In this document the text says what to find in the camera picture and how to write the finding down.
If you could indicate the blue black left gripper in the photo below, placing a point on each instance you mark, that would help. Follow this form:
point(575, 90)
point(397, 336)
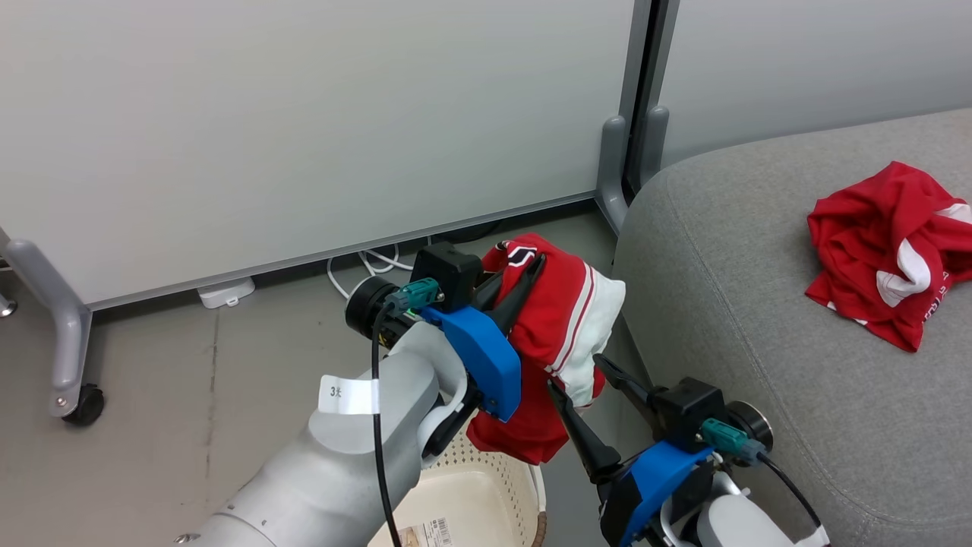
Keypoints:
point(486, 357)

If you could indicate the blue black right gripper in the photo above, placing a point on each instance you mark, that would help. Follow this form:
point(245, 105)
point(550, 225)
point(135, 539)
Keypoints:
point(653, 486)

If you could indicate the red shirt white striped sleeve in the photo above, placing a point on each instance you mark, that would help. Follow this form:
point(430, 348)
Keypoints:
point(550, 327)

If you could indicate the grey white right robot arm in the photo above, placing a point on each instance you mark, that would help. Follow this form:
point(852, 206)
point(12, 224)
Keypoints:
point(725, 524)

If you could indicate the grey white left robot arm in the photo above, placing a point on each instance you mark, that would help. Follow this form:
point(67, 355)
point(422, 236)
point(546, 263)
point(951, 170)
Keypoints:
point(319, 486)

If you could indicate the grey fabric sofa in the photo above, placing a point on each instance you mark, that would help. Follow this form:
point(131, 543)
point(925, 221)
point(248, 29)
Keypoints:
point(759, 266)

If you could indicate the cream plastic laundry basket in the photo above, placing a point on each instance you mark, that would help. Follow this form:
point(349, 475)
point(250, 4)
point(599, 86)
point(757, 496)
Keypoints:
point(471, 501)

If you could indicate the white paper label tag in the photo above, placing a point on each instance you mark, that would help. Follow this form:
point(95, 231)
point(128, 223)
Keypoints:
point(349, 393)

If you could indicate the barcode sticker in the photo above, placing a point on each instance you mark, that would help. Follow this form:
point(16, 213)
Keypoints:
point(425, 533)

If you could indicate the wide white partition panel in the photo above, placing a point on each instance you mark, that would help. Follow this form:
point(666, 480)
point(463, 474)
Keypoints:
point(304, 114)

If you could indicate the white power adapter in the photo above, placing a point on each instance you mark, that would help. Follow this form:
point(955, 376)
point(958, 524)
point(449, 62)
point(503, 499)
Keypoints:
point(226, 292)

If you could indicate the narrow white partition panel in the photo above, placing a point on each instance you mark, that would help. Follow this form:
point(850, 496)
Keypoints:
point(797, 61)

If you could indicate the black caster wheel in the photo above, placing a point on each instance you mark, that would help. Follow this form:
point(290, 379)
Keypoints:
point(85, 405)

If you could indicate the grey partition foot with caster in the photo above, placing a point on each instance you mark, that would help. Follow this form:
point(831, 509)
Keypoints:
point(68, 342)

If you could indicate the grey metal table leg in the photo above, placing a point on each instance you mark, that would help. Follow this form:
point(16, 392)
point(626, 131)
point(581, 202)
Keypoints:
point(6, 305)

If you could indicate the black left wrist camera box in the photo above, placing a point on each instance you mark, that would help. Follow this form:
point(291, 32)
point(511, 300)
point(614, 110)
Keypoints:
point(448, 273)

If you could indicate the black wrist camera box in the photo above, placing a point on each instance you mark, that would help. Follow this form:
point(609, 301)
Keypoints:
point(448, 273)
point(687, 410)

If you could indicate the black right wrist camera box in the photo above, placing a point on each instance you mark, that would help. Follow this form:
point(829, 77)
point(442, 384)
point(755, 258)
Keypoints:
point(687, 410)

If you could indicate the teal left camera connector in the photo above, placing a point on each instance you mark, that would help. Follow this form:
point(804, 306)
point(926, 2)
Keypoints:
point(416, 295)

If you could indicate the teal camera connector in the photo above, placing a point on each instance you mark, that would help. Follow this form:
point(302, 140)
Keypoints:
point(416, 295)
point(725, 437)

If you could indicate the teal right camera connector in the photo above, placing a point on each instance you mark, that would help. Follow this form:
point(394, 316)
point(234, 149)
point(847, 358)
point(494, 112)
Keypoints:
point(725, 437)

